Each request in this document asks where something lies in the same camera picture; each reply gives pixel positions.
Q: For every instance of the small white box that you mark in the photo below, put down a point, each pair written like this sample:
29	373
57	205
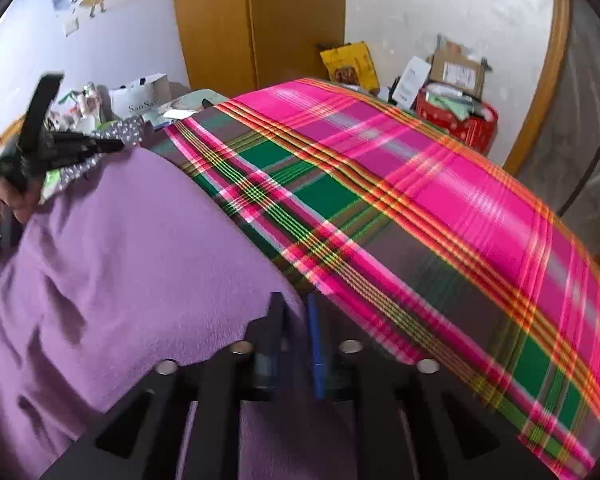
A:
411	80

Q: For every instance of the wooden door frame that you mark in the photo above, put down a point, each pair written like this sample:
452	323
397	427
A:
550	70

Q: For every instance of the white wall switch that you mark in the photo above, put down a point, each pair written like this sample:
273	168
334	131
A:
72	27

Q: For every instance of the cluster of bottles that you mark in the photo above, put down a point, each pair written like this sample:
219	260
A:
82	105

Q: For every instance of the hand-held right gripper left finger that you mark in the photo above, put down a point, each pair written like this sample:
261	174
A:
279	340

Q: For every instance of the purple fleece garment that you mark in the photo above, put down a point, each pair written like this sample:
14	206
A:
130	270

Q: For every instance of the grey dotted folded cloth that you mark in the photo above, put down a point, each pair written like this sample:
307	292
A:
125	130

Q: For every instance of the light green table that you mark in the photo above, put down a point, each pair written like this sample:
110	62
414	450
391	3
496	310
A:
202	97

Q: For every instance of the wooden wardrobe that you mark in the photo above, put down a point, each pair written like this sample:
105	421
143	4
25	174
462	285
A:
260	20

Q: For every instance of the open cardboard box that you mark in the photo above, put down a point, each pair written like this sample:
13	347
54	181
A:
457	72

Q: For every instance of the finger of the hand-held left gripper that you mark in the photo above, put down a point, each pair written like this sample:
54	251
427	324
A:
95	150
77	139

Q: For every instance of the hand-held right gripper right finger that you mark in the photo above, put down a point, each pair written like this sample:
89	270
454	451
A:
316	355

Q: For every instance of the pink plaid tablecloth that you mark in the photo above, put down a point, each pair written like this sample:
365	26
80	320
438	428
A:
405	200

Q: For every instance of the yellow bag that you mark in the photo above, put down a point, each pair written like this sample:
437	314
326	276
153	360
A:
350	67

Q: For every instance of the person's left hand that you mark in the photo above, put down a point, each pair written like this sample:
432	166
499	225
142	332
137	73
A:
10	205

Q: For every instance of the red basket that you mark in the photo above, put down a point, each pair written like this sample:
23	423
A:
460	127

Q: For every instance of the clear plastic door curtain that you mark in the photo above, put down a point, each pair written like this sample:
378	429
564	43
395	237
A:
590	125

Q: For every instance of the white paper bag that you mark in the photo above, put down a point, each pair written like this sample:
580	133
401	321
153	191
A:
140	97

